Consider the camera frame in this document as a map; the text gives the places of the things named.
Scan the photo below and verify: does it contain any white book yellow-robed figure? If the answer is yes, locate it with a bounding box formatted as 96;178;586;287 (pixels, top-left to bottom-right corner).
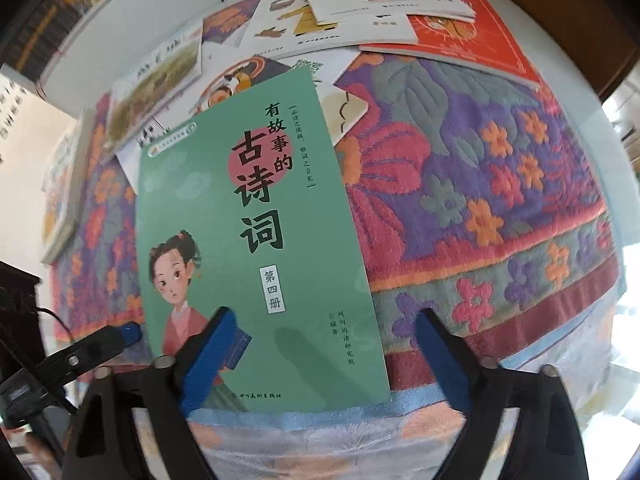
241;0;351;58

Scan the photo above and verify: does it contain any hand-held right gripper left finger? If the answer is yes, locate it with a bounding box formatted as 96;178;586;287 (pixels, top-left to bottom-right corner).
62;306;240;480

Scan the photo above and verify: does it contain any beige card book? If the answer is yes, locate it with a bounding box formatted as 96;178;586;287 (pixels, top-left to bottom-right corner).
315;77;371;148

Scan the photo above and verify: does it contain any black cable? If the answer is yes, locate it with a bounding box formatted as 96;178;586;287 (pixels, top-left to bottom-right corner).
36;307;68;333

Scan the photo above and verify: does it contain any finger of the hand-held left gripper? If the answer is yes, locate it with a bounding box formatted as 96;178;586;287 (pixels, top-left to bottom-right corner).
37;322;143;391

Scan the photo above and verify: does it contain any white wall chart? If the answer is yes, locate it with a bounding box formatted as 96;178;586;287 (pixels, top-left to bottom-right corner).
0;75;31;161

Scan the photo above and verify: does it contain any small plain white book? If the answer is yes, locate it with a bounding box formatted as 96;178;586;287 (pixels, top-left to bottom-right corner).
340;12;418;46

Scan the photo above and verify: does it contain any red book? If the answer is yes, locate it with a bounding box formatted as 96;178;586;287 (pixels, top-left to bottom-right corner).
359;0;543;92

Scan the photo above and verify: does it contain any brown wooden cabinet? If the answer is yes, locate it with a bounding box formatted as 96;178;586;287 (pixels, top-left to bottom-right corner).
480;0;640;103

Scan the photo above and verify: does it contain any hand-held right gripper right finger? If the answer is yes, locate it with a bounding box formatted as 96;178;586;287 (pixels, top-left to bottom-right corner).
415;307;591;480

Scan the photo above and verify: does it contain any pale floral bedsheet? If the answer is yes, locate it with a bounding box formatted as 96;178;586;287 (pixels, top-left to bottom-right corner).
125;280;626;480

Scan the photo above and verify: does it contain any teal green book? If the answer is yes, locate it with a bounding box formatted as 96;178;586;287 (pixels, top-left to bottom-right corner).
135;66;392;413

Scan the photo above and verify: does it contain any black stand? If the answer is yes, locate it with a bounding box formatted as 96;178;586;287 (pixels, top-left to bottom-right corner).
0;260;51;376

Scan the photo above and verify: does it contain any row of shelved books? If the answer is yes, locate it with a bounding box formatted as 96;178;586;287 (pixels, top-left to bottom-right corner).
0;0;166;81

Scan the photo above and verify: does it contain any white book orange figure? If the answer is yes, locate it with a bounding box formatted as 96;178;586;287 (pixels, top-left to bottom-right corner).
187;42;361;121

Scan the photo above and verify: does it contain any landscape picture book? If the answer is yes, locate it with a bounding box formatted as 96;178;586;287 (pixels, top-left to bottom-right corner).
105;17;206;153

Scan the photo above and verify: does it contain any book at left edge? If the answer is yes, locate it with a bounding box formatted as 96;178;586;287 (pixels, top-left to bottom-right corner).
40;107;101;266

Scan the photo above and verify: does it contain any floral purple blanket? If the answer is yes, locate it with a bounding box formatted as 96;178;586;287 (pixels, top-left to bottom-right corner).
50;0;621;411

